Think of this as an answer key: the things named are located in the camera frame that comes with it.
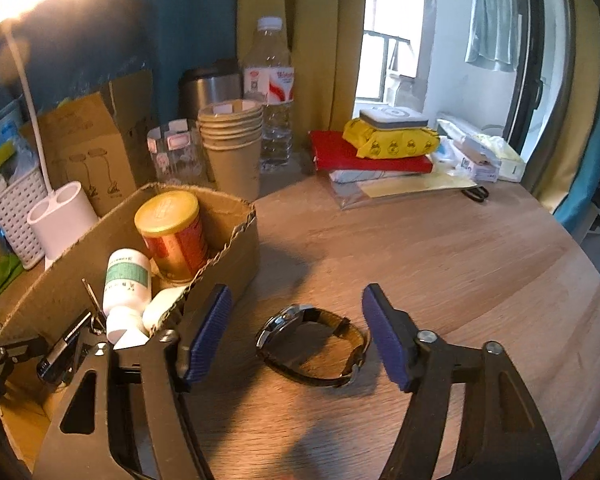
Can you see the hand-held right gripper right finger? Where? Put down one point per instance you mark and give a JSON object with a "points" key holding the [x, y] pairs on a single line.
{"points": [[387, 335]]}

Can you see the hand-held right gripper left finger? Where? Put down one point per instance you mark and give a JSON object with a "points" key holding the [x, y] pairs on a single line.
{"points": [[207, 330]]}

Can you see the black flashlight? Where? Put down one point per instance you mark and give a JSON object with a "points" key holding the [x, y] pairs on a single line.
{"points": [[62, 347]]}

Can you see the white earbuds case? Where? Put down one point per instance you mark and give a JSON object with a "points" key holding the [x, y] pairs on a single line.
{"points": [[162, 307]]}

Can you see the wristwatch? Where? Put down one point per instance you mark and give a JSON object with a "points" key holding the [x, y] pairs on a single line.
{"points": [[275, 330]]}

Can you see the cardboard box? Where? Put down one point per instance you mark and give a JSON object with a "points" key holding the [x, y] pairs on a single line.
{"points": [[224, 255]]}

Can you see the white pill bottle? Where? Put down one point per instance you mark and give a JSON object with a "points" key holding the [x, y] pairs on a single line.
{"points": [[124, 285]]}

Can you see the yellow lid jar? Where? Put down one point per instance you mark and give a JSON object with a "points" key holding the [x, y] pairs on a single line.
{"points": [[169, 230]]}

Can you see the white plastic basket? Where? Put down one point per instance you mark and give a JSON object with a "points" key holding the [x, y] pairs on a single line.
{"points": [[14, 210]]}

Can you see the white desk lamp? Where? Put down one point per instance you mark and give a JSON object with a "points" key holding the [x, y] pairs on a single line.
{"points": [[59, 230]]}

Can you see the plastic folder with papers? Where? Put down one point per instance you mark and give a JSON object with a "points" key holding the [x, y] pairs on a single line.
{"points": [[410, 187]]}

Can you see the stack of paper cups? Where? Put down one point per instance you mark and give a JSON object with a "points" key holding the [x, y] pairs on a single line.
{"points": [[232, 170]]}

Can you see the black scissors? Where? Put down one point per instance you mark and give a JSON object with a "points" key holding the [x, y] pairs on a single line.
{"points": [[476, 194]]}

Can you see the clear glass jar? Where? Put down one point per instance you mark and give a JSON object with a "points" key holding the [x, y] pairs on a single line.
{"points": [[174, 160]]}

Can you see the yellow printed packet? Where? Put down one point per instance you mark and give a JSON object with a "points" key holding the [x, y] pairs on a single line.
{"points": [[395, 145]]}

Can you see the brown lamp carton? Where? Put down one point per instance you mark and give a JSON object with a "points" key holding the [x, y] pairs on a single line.
{"points": [[79, 160]]}

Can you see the red flat package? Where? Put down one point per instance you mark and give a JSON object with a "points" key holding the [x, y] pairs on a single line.
{"points": [[330, 152]]}

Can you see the clear water bottle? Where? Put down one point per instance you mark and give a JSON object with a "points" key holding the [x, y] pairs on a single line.
{"points": [[275, 135]]}

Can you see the pale yellow tissue pack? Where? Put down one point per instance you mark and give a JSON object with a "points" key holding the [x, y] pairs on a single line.
{"points": [[505, 160]]}

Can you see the white grey square device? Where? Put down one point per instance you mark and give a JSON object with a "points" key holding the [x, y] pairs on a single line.
{"points": [[390, 119]]}

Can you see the steel kettle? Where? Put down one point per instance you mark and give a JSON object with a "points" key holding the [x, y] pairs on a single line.
{"points": [[204, 92]]}

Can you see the white hanging bag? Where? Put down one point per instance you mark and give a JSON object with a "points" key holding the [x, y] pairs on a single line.
{"points": [[400, 80]]}

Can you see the teal curtain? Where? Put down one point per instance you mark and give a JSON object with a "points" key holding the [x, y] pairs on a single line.
{"points": [[179, 20], [595, 160]]}

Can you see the yellow curtain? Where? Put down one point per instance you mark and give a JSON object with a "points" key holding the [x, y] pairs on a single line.
{"points": [[320, 60], [565, 110]]}

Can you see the hanging pale clothes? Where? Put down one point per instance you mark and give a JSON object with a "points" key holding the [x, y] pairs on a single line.
{"points": [[495, 25]]}

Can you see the black sliding door frame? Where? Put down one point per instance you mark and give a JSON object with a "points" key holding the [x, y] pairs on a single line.
{"points": [[535, 60]]}

